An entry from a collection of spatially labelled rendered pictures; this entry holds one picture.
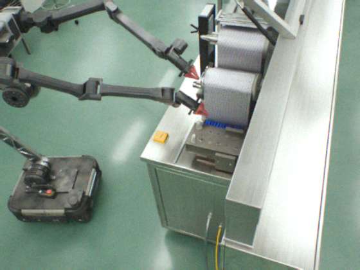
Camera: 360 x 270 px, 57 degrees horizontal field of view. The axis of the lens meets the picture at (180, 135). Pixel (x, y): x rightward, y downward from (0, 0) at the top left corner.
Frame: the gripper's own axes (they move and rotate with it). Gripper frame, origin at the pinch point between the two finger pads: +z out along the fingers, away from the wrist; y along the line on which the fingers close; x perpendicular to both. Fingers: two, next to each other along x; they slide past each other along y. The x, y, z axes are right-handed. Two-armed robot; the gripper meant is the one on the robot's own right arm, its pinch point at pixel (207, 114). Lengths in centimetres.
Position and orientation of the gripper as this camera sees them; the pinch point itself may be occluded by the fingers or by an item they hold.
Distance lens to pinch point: 177.1
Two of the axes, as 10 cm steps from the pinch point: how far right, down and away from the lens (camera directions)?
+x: 4.1, -4.8, -7.8
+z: 8.4, 5.3, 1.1
